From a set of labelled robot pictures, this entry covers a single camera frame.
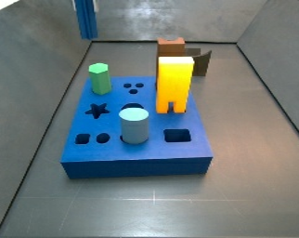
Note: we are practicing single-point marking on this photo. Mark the blue star prism block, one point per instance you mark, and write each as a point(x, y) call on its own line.
point(85, 10)

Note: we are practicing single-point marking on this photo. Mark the blue foam shape board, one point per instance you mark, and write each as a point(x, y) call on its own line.
point(95, 153)

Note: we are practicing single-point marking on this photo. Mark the light blue cylinder block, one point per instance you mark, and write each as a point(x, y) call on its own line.
point(134, 125)

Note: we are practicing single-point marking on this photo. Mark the green hexagonal prism block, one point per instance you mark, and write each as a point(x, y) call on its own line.
point(99, 78)

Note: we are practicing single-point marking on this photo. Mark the yellow arch block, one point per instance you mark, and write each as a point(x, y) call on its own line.
point(173, 83)

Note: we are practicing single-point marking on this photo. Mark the brown notched block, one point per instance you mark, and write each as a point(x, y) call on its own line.
point(169, 48)

